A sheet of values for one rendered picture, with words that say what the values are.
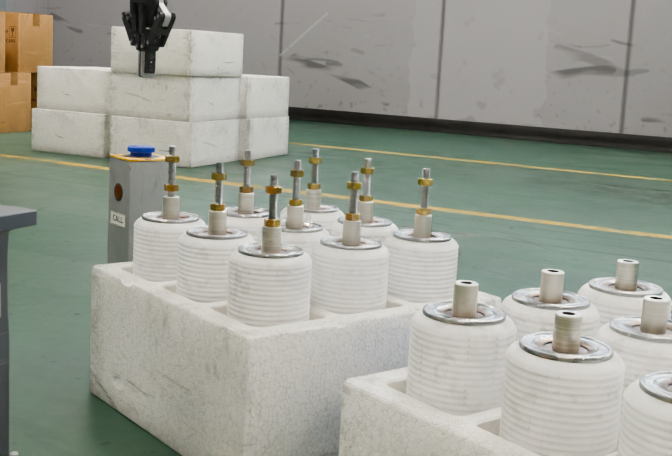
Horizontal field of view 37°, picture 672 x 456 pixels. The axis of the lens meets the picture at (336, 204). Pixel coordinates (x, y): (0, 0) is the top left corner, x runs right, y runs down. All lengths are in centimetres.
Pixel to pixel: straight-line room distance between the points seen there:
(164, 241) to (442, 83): 542
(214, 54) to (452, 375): 331
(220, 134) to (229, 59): 31
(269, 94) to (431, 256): 330
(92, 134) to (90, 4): 393
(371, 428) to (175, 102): 319
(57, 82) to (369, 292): 333
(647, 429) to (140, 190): 92
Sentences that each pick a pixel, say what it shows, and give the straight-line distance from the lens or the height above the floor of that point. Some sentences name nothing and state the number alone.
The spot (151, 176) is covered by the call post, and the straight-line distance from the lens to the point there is 148.
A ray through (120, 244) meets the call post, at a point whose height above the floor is 19.
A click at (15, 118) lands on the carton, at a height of 7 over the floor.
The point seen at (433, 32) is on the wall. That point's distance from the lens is 667.
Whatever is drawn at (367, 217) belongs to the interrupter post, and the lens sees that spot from 137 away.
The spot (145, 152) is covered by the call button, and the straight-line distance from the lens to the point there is 149.
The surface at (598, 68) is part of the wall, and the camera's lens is 636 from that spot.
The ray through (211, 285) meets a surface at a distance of 121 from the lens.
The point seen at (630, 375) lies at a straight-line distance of 90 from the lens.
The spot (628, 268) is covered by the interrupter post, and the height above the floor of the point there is 28.
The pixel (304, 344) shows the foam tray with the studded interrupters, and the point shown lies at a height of 16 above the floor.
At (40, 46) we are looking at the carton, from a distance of 546.
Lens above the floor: 48
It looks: 9 degrees down
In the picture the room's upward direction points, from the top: 3 degrees clockwise
